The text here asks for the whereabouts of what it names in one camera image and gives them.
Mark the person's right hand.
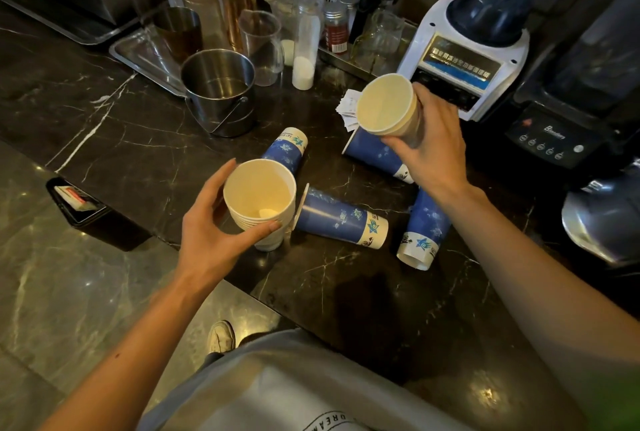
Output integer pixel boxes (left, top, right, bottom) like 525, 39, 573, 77
381, 81, 489, 207

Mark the person's left hand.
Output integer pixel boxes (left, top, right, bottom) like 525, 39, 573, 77
175, 158, 283, 292

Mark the blue star-print paper cup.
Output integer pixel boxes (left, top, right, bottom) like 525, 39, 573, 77
291, 183, 390, 250
261, 127, 309, 176
341, 125, 416, 185
396, 188, 453, 272

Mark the white printed paper cup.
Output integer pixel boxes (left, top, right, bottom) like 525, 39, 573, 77
355, 73, 426, 149

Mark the stack of white paper cups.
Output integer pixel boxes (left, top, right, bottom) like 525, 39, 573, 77
222, 159, 299, 252

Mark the person's right forearm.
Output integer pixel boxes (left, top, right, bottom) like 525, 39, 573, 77
442, 185, 640, 426

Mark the person's left forearm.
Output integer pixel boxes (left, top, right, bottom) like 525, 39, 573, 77
37, 270, 211, 431

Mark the black floor trash bin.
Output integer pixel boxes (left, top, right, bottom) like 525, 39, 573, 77
45, 177, 151, 252

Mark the person's white shoe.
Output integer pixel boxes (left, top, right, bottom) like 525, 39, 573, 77
206, 319, 237, 356

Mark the black marble countertop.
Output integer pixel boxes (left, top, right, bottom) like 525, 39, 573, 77
0, 0, 640, 431

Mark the person's white shirt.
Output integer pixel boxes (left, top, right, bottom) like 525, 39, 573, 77
137, 328, 471, 431

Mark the person's right green sleeve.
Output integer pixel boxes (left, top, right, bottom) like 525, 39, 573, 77
589, 360, 640, 431

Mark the white blender base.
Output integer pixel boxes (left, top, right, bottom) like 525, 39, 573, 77
396, 0, 531, 123

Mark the pile of white receipts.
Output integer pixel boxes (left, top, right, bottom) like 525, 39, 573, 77
335, 89, 363, 133

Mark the black blender base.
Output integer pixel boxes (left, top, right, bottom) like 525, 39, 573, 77
505, 85, 640, 172

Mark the narrow steel tray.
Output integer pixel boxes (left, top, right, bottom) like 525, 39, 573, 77
317, 21, 419, 83

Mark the clear glass pitcher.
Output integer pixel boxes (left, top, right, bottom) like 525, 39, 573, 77
349, 8, 406, 75

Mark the stainless steel pail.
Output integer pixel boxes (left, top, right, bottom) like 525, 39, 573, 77
179, 48, 257, 139

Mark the red and white carton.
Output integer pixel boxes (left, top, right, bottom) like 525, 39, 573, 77
53, 185, 99, 213

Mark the red spice jar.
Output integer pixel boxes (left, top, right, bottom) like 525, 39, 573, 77
322, 1, 351, 55

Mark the clear tube with white powder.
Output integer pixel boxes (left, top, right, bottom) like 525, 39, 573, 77
291, 0, 326, 92

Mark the silver metal pitcher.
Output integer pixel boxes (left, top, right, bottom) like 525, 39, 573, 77
561, 158, 640, 266

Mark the clear blender cover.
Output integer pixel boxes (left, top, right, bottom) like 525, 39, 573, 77
515, 0, 640, 119

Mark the wide steel tray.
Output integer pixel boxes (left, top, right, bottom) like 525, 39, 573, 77
108, 23, 189, 99

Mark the clear jar with white powder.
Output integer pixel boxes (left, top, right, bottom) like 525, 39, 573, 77
269, 0, 301, 68

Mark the clear plastic measuring jug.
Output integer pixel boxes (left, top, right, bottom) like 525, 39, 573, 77
237, 9, 285, 88

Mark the dark steel cup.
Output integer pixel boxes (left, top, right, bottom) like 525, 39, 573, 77
151, 5, 205, 65

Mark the short gold tumbler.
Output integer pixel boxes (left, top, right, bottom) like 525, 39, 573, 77
181, 0, 229, 51

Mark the tall copper tumbler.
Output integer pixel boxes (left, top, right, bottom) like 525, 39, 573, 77
219, 0, 257, 55

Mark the black metal tray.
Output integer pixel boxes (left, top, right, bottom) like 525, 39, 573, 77
0, 0, 141, 46

